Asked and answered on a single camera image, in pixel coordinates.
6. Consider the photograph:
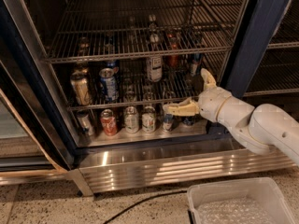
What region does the silver can bottom left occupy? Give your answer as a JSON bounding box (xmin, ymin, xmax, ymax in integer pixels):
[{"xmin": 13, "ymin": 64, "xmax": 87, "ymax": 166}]
[{"xmin": 76, "ymin": 111, "xmax": 95, "ymax": 136}]

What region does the bubble wrap sheet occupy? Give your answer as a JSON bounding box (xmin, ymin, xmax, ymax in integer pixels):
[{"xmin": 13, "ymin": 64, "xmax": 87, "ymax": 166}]
[{"xmin": 197, "ymin": 198, "xmax": 277, "ymax": 224}]

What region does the middle wire shelf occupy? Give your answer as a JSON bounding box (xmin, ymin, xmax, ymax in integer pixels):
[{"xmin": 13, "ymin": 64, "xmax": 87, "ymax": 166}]
[{"xmin": 52, "ymin": 51, "xmax": 230, "ymax": 112}]

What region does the red plastic bottle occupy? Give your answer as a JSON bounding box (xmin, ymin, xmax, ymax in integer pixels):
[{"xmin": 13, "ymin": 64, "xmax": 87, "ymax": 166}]
[{"xmin": 166, "ymin": 32, "xmax": 178, "ymax": 68}]

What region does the white green can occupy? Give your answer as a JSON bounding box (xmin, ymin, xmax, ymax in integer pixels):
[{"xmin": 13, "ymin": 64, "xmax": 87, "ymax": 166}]
[
  {"xmin": 142, "ymin": 106, "xmax": 156, "ymax": 133},
  {"xmin": 124, "ymin": 106, "xmax": 139, "ymax": 133}
]

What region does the open fridge door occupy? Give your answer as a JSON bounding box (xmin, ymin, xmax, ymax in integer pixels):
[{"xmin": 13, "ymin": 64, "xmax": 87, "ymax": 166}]
[{"xmin": 0, "ymin": 40, "xmax": 71, "ymax": 185}]

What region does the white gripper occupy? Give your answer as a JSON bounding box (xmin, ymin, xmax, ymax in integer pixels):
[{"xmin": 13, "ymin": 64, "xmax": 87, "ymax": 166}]
[{"xmin": 163, "ymin": 68, "xmax": 232, "ymax": 122}]

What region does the white clear bottle behind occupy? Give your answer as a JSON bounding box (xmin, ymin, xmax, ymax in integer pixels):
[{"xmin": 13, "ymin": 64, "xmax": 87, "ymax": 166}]
[{"xmin": 149, "ymin": 14, "xmax": 157, "ymax": 34}]

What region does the clear plastic bin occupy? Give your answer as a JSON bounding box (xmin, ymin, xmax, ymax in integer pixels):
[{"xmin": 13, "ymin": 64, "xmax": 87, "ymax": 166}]
[{"xmin": 187, "ymin": 177, "xmax": 297, "ymax": 224}]

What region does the blue can behind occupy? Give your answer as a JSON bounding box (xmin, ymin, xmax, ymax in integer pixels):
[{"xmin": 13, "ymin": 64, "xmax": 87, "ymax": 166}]
[{"xmin": 105, "ymin": 60, "xmax": 120, "ymax": 75}]

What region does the dark can behind gold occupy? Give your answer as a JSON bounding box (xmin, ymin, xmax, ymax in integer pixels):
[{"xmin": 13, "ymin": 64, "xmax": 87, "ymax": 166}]
[{"xmin": 73, "ymin": 63, "xmax": 90, "ymax": 76}]

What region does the blue pepsi can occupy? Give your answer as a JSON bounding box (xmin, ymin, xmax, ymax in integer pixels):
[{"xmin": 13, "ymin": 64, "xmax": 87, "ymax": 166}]
[{"xmin": 182, "ymin": 116, "xmax": 195, "ymax": 126}]

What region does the blue white drink can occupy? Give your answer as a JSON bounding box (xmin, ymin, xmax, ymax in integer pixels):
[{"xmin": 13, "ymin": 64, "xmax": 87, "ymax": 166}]
[{"xmin": 99, "ymin": 68, "xmax": 119, "ymax": 102}]

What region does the top wire shelf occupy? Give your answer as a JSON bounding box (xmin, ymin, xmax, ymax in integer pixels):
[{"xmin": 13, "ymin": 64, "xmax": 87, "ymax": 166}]
[{"xmin": 46, "ymin": 0, "xmax": 234, "ymax": 64}]

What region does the right compartment wire shelf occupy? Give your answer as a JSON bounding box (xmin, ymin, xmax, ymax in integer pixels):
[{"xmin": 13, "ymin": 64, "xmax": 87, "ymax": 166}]
[{"xmin": 245, "ymin": 0, "xmax": 299, "ymax": 96}]

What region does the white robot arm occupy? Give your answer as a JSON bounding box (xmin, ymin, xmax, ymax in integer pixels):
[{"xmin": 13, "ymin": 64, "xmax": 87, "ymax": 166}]
[{"xmin": 163, "ymin": 68, "xmax": 299, "ymax": 165}]

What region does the black floor cable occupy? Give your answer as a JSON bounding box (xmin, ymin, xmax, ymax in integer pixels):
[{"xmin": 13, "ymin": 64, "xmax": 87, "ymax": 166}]
[{"xmin": 102, "ymin": 189, "xmax": 188, "ymax": 224}]

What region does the white green can left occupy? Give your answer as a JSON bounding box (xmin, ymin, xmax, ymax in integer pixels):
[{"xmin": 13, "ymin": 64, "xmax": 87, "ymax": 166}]
[{"xmin": 124, "ymin": 106, "xmax": 139, "ymax": 133}]

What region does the white green can right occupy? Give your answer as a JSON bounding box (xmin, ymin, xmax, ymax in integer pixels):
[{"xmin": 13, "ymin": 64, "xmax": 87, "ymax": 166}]
[{"xmin": 142, "ymin": 106, "xmax": 156, "ymax": 133}]

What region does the steel fridge base grille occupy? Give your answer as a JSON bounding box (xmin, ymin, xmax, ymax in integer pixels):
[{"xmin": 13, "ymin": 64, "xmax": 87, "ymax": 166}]
[{"xmin": 67, "ymin": 138, "xmax": 295, "ymax": 196}]

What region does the blue plastic bottle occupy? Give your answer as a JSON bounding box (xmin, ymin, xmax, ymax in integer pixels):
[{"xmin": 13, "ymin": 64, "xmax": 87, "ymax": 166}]
[{"xmin": 188, "ymin": 35, "xmax": 204, "ymax": 77}]

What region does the blue fridge centre post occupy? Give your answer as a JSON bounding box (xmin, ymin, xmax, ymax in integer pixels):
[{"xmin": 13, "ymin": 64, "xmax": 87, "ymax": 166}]
[{"xmin": 206, "ymin": 0, "xmax": 296, "ymax": 135}]

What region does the blue silver can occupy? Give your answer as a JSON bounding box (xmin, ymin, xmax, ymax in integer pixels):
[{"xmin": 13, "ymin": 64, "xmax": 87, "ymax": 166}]
[{"xmin": 163, "ymin": 114, "xmax": 174, "ymax": 132}]

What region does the red cola can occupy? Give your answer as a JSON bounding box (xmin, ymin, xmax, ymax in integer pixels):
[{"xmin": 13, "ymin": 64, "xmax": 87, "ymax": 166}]
[{"xmin": 100, "ymin": 109, "xmax": 118, "ymax": 136}]

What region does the gold drink can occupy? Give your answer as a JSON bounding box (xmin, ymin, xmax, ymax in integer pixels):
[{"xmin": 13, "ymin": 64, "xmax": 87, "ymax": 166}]
[{"xmin": 70, "ymin": 72, "xmax": 92, "ymax": 105}]

